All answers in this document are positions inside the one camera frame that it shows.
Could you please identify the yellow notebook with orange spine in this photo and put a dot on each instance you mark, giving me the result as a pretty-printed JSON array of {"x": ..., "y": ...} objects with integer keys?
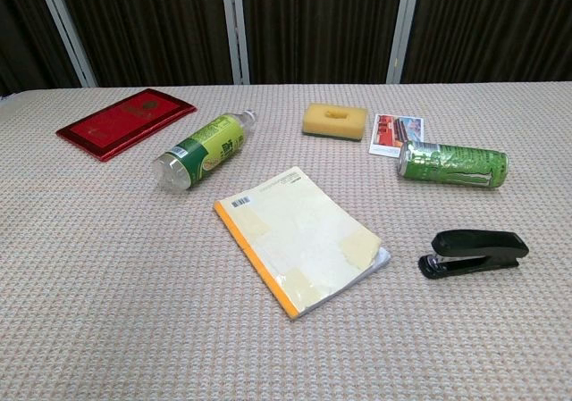
[{"x": 299, "y": 240}]

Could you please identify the woven beige tablecloth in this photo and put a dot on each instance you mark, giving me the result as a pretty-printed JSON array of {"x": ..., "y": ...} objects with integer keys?
[{"x": 134, "y": 285}]

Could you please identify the black stapler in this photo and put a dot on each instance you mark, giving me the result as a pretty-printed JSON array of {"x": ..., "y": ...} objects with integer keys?
[{"x": 480, "y": 244}]

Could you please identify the grey metal partition post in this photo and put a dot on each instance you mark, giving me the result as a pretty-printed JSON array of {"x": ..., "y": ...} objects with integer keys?
[
  {"x": 237, "y": 28},
  {"x": 67, "y": 28},
  {"x": 402, "y": 28}
]

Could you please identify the green drink can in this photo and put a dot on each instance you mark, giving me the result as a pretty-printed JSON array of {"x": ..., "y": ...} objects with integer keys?
[{"x": 453, "y": 164}]

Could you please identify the red booklet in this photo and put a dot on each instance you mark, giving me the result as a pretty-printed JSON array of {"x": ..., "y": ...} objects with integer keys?
[{"x": 125, "y": 122}]

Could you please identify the clear bottle with green label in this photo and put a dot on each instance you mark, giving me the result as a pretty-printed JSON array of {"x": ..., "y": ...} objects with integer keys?
[{"x": 203, "y": 151}]

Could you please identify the yellow sponge with green base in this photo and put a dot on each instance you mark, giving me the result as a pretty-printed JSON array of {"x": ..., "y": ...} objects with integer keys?
[{"x": 335, "y": 122}]

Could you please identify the photo postcard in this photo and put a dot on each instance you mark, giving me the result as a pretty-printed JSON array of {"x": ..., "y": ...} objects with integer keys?
[{"x": 393, "y": 131}]

